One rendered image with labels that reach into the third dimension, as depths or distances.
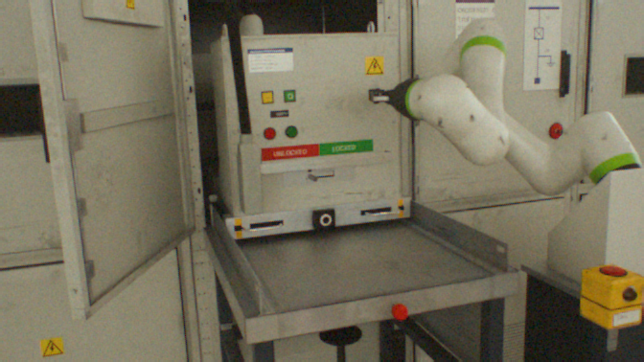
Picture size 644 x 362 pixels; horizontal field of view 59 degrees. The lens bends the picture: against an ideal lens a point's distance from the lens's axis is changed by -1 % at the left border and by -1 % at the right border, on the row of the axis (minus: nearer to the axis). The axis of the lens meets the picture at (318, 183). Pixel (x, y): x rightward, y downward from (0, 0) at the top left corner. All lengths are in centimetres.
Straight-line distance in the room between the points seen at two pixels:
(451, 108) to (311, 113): 50
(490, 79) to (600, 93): 98
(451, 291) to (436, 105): 40
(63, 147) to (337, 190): 77
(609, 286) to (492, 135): 36
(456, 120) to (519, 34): 95
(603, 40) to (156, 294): 175
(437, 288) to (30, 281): 112
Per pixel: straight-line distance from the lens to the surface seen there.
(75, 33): 127
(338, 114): 157
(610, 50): 234
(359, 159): 156
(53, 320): 183
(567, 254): 161
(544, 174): 172
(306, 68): 154
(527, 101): 211
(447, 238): 154
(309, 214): 157
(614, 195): 147
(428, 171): 193
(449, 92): 116
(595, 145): 164
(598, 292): 123
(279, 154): 153
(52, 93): 114
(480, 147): 121
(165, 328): 183
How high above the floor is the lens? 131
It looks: 12 degrees down
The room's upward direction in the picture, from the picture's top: 2 degrees counter-clockwise
